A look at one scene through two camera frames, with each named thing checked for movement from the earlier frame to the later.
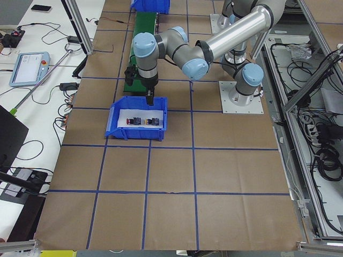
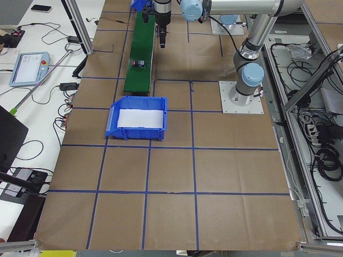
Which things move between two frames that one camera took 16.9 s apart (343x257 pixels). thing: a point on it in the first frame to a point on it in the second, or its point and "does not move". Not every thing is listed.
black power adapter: [73, 39] does not move
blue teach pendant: [29, 68] does not move
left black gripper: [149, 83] to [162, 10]
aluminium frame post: [78, 23] does not move
